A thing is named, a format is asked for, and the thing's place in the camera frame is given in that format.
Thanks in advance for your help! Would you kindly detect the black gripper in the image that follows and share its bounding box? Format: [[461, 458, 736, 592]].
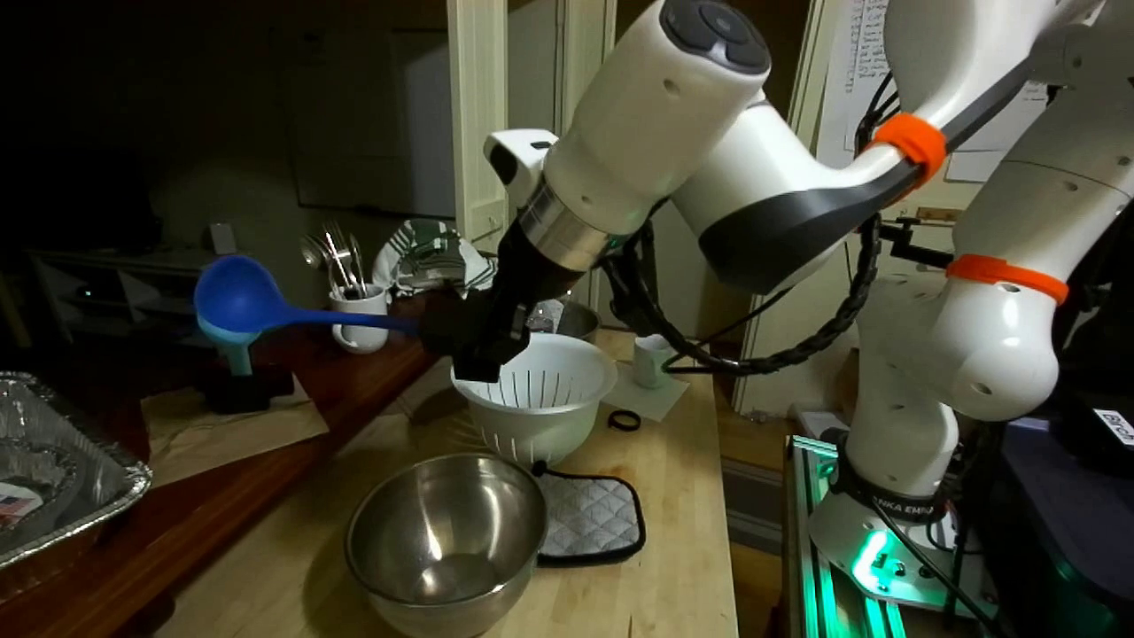
[[417, 215, 587, 385]]

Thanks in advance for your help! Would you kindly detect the white folding door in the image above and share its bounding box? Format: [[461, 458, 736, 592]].
[[444, 0, 620, 322]]

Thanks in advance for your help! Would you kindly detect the metal robot base stand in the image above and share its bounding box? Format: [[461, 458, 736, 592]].
[[775, 430, 1007, 638]]

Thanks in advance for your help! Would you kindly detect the white plastic colander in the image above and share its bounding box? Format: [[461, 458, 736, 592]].
[[447, 329, 620, 471]]

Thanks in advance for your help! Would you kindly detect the grey quilted pot holder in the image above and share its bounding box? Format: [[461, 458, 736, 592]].
[[533, 464, 649, 569]]

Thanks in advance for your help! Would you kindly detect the light wooden cutting board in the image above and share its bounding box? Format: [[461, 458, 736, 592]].
[[140, 372, 332, 489]]

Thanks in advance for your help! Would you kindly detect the aluminium foil tray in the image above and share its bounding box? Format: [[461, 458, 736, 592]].
[[0, 367, 156, 579]]

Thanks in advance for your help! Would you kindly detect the white wall paper sheet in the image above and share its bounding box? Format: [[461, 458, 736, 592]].
[[937, 138, 1022, 189], [825, 0, 899, 138]]

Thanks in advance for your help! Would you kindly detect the black cloth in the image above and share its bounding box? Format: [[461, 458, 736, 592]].
[[202, 366, 297, 416]]

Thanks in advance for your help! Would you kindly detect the black equipment box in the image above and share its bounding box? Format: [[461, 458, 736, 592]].
[[968, 401, 1134, 638]]

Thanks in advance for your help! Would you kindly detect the dark blue plastic ladle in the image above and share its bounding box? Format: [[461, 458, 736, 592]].
[[192, 253, 432, 346]]

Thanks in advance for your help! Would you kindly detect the small teal plastic scoop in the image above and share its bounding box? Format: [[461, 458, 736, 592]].
[[210, 327, 262, 383]]

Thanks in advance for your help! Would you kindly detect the silver metal spoon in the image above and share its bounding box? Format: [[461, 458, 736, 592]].
[[297, 235, 350, 296]]

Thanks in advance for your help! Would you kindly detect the grey shelf unit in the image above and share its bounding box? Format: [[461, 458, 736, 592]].
[[31, 245, 266, 357]]

